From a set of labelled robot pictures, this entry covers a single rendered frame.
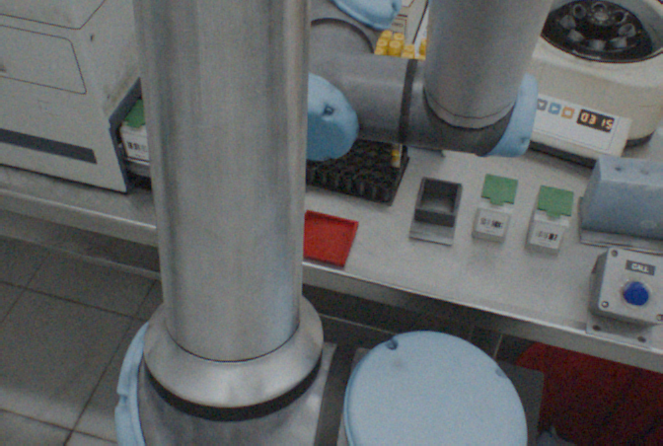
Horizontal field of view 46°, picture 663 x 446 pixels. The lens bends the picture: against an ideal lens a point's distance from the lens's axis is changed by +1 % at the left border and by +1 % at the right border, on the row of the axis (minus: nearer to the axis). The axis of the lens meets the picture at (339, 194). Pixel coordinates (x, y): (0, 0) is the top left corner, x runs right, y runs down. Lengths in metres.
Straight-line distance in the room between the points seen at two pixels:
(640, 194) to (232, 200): 0.63
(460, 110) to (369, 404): 0.23
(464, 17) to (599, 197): 0.52
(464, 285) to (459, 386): 0.41
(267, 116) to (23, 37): 0.56
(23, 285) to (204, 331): 1.67
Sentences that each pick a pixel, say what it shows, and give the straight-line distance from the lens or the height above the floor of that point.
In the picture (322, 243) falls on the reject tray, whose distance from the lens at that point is 0.93.
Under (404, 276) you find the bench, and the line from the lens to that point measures 0.91.
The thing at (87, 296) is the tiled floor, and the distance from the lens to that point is 2.04.
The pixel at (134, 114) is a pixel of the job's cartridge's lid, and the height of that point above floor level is 0.98.
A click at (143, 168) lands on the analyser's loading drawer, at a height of 0.92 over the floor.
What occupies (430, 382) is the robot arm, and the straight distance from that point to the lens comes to 0.50.
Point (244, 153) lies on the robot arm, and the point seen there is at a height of 1.34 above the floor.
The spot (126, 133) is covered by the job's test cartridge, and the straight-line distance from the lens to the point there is 0.96.
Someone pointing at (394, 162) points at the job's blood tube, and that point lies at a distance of 0.98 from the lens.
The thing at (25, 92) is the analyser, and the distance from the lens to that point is 0.96.
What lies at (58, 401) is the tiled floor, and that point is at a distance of 1.90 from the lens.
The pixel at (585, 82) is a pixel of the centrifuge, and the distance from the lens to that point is 1.05.
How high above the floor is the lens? 1.61
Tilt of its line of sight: 48 degrees down
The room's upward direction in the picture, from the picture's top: 1 degrees clockwise
